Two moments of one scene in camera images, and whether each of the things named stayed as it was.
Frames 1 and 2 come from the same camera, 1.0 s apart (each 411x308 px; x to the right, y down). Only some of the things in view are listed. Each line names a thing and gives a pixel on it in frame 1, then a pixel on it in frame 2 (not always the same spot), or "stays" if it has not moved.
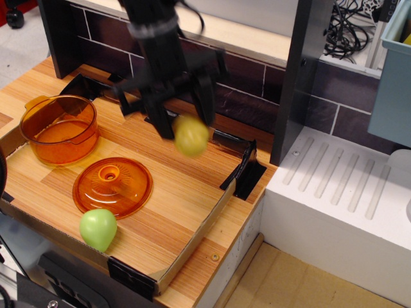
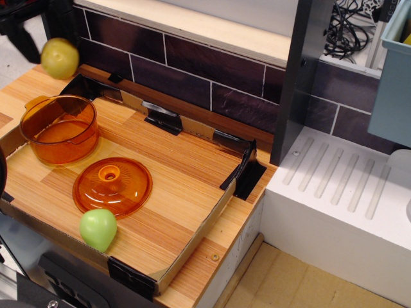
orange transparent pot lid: [117, 184] stays
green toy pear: [97, 229] stays
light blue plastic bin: [390, 115] stays
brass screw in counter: [214, 256] stays
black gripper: [169, 67] -> [14, 13]
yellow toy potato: [191, 135] -> [60, 58]
